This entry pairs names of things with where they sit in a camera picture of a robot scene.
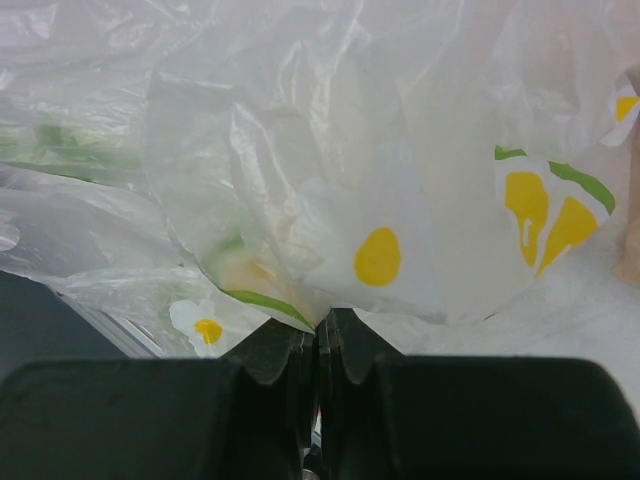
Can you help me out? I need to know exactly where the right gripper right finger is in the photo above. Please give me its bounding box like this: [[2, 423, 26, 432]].
[[317, 308, 403, 479]]

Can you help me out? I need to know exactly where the orange tied plastic bag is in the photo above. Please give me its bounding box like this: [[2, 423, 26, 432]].
[[615, 133, 640, 289]]

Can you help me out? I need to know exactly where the clear printed plastic bag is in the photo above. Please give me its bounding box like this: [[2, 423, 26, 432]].
[[1, 1, 639, 357]]

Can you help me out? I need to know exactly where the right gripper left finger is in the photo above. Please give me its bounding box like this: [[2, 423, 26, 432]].
[[222, 319, 317, 479]]

